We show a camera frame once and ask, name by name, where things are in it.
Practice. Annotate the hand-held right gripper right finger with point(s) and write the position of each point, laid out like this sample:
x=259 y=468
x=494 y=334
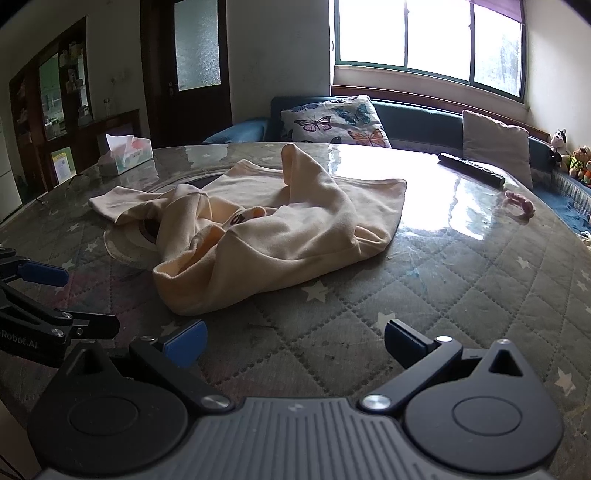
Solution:
x=401 y=342

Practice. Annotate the orange dressed plush toy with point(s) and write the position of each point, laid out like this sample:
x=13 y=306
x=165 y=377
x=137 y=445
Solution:
x=586 y=177

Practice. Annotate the white refrigerator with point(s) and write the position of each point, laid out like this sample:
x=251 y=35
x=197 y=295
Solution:
x=8 y=184

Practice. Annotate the wooden display cabinet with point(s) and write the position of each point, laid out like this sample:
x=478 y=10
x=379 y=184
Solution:
x=31 y=138

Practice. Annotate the butterfly print pillow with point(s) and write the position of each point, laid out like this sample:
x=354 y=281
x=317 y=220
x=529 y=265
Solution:
x=332 y=122

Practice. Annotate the dark wooden door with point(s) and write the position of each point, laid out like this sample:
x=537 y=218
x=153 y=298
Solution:
x=161 y=115

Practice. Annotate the beige pillow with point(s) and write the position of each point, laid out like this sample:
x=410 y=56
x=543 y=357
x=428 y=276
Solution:
x=496 y=143

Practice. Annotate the blue sofa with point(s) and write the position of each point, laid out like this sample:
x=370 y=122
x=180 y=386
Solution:
x=415 y=120

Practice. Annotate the cream sweatshirt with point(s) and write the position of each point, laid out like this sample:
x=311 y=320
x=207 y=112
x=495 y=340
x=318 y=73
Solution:
x=300 y=230

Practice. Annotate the low wooden sideboard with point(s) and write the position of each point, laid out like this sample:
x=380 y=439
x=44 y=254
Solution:
x=117 y=124

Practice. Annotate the yellow green carton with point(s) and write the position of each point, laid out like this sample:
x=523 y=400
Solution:
x=62 y=164

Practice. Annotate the cow plush toy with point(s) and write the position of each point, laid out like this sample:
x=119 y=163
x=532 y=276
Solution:
x=559 y=141

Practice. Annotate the pink scrunchie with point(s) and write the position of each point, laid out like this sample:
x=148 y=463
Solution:
x=522 y=206

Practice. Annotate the black remote control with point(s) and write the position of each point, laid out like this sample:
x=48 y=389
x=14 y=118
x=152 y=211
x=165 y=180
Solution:
x=471 y=169

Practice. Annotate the tissue box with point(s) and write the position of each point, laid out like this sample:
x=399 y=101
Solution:
x=134 y=157

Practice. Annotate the green dressed plush toy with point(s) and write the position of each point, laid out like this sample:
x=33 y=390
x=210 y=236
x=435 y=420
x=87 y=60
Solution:
x=578 y=159

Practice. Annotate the blue sofa blanket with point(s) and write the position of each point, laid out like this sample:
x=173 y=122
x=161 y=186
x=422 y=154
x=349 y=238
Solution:
x=570 y=207

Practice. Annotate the green framed window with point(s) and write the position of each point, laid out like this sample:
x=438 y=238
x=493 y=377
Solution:
x=369 y=32

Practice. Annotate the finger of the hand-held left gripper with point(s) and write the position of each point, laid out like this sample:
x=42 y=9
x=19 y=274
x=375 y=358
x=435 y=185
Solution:
x=44 y=273
x=92 y=325

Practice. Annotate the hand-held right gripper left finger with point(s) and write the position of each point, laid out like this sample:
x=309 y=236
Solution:
x=184 y=342

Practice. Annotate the purple window blind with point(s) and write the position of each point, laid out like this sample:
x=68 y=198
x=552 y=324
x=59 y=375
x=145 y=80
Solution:
x=503 y=9

